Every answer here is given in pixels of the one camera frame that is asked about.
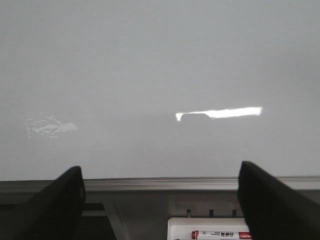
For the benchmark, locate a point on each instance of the white whiteboard with aluminium frame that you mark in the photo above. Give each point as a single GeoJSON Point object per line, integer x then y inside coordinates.
{"type": "Point", "coordinates": [159, 88]}

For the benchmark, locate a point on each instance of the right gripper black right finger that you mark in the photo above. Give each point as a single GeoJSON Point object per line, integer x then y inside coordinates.
{"type": "Point", "coordinates": [274, 211]}

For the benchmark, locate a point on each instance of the white plastic marker tray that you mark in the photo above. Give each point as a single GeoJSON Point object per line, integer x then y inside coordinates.
{"type": "Point", "coordinates": [180, 228]}

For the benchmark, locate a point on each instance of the red capped marker in tray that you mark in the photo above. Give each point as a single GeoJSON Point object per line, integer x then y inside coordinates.
{"type": "Point", "coordinates": [220, 235]}

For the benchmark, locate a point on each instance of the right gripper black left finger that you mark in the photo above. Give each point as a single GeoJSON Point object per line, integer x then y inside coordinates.
{"type": "Point", "coordinates": [51, 214]}

